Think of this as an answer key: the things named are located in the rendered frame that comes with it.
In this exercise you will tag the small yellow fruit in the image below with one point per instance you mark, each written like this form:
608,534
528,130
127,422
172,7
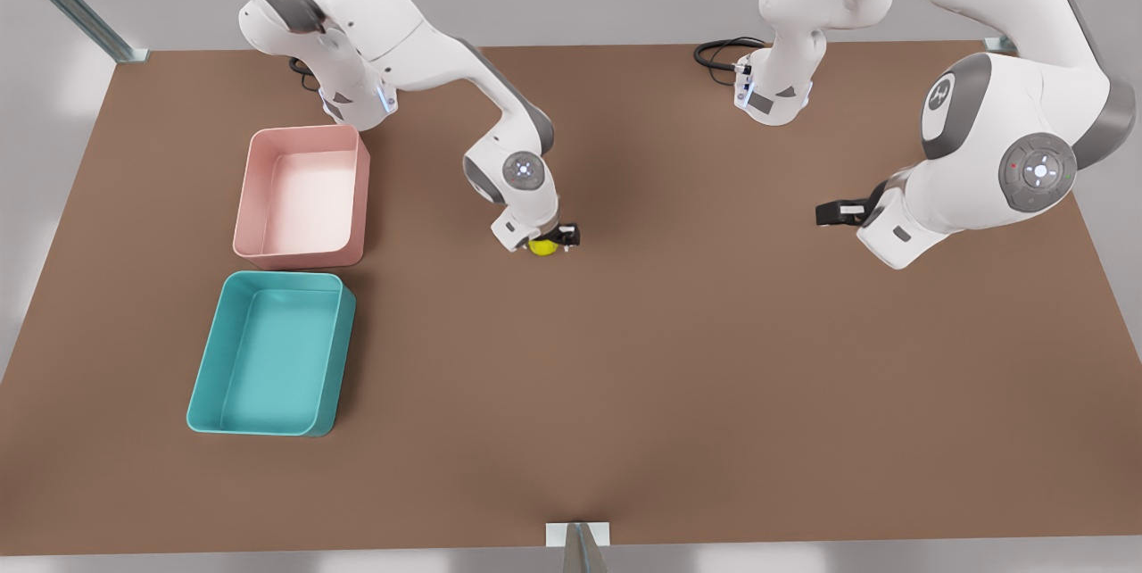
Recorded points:
542,245

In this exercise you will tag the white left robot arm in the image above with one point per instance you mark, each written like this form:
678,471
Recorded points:
999,136

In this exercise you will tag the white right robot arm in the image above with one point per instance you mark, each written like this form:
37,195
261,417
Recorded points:
406,42

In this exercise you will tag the pink plastic tray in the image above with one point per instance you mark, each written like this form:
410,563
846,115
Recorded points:
303,196

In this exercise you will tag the teal plastic tray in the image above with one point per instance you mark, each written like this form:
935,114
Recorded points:
272,352

